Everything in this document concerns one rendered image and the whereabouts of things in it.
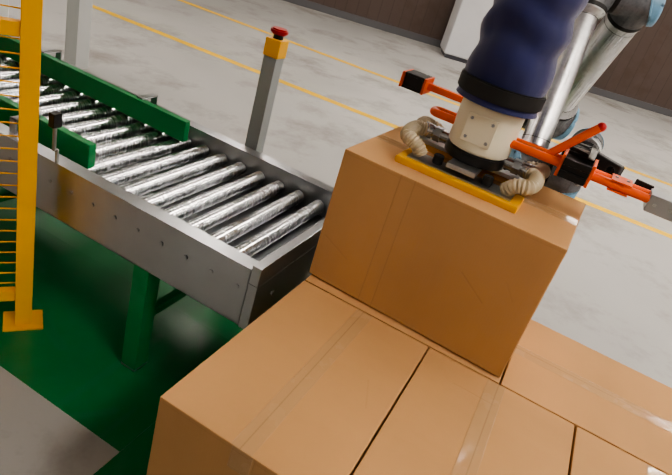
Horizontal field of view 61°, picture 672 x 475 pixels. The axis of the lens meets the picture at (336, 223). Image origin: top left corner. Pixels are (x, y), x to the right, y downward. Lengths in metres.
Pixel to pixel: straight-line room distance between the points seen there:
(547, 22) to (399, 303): 0.79
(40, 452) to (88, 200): 0.72
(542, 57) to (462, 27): 8.59
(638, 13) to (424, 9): 9.09
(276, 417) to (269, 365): 0.15
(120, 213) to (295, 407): 0.84
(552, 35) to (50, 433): 1.69
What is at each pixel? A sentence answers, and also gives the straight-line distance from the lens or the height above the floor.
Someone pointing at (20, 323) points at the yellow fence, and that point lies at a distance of 2.23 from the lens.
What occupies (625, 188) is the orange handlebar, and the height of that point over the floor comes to 1.08.
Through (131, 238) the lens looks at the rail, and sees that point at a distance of 1.80.
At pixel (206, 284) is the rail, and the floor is 0.47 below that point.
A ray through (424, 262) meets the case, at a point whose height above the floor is 0.75.
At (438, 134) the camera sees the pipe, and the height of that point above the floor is 1.02.
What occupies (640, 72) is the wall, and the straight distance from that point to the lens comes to 12.14.
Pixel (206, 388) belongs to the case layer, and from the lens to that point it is 1.27.
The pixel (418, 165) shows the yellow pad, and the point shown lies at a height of 0.96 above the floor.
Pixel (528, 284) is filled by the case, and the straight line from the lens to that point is 1.46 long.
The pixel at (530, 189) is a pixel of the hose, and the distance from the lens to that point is 1.50.
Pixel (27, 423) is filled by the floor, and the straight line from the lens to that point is 1.93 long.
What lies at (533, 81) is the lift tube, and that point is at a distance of 1.48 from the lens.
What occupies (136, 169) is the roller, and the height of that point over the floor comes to 0.55.
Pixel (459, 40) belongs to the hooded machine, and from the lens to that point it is 10.09.
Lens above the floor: 1.45
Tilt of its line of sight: 27 degrees down
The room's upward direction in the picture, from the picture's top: 17 degrees clockwise
